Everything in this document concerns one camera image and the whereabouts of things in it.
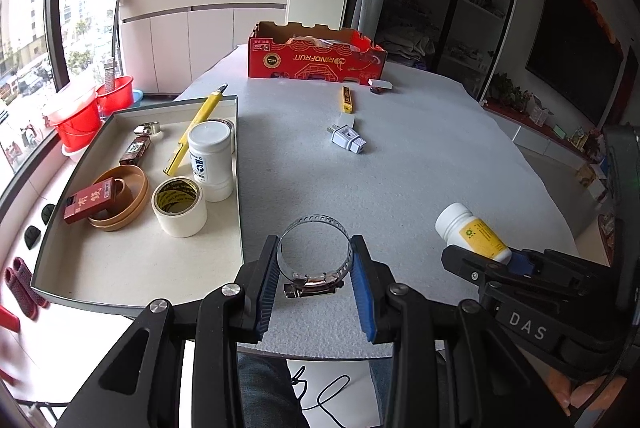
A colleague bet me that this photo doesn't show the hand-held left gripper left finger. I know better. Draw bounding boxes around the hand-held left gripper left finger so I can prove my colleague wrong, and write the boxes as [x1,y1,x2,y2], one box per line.
[57,234,282,428]

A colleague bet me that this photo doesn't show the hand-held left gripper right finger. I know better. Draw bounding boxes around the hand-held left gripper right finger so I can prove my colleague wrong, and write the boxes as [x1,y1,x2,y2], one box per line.
[350,234,571,428]

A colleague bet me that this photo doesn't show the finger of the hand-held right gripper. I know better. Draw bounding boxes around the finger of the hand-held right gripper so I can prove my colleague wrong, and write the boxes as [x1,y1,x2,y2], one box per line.
[441,245,506,289]
[509,248,586,283]

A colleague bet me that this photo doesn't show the white bottle yellow label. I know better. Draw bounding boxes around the white bottle yellow label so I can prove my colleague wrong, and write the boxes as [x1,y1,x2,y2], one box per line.
[434,202,513,265]

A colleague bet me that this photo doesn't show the white tape roll yellow core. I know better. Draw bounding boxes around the white tape roll yellow core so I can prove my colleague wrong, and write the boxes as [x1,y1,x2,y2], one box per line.
[151,177,208,238]

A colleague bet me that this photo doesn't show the plain white bottle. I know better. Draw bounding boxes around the plain white bottle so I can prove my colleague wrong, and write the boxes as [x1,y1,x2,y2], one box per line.
[187,121,236,202]

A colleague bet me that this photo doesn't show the grey-rimmed shallow tray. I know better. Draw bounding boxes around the grey-rimmed shallow tray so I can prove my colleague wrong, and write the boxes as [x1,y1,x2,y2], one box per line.
[30,95,246,320]

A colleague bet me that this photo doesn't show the yellow utility knife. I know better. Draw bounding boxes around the yellow utility knife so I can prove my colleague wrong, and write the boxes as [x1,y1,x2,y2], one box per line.
[164,83,229,176]

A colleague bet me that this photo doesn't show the dark patterned small box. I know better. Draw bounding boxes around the dark patterned small box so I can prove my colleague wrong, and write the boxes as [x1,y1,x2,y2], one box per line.
[119,134,153,167]

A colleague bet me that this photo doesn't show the small red box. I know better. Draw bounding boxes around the small red box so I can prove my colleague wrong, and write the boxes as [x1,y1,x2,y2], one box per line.
[63,178,126,225]

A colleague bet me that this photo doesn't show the person's right hand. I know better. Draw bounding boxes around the person's right hand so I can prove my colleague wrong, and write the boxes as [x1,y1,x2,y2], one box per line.
[547,365,608,416]

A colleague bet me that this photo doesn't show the person's leg in jeans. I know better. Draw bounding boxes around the person's leg in jeans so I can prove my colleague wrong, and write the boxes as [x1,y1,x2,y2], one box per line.
[237,350,311,428]
[369,353,397,428]

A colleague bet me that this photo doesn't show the brown round dish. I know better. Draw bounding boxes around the brown round dish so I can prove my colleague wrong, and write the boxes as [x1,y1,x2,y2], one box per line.
[87,164,150,232]

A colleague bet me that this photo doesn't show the white plug adapter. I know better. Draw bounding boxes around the white plug adapter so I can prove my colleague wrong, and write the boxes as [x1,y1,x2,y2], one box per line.
[326,123,367,155]

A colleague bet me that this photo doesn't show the green houseplants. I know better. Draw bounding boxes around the green houseplants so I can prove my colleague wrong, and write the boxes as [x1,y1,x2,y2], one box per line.
[486,72,532,110]

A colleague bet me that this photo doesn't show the black television screen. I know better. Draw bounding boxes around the black television screen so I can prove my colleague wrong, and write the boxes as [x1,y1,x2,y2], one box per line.
[525,0,623,126]

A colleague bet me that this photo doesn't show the red cardboard box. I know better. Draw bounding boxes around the red cardboard box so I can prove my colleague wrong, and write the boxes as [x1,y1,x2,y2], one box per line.
[247,21,388,85]

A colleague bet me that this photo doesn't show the black slippers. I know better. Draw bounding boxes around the black slippers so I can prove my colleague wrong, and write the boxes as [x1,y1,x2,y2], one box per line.
[23,203,57,251]

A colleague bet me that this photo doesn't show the dark red slippers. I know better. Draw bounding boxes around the dark red slippers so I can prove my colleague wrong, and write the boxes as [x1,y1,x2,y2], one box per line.
[4,257,51,310]

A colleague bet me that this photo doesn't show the red plastic stool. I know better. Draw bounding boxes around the red plastic stool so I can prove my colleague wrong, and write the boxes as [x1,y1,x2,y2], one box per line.
[0,305,22,384]

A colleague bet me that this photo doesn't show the white cabinet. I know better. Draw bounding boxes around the white cabinet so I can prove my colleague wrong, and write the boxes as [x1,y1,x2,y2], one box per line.
[120,0,293,96]

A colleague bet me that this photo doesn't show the black cable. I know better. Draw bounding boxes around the black cable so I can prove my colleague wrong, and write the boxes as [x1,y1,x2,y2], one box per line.
[287,365,373,428]

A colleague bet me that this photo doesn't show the metal mop handle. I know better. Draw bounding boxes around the metal mop handle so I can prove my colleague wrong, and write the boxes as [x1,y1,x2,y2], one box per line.
[102,0,137,92]

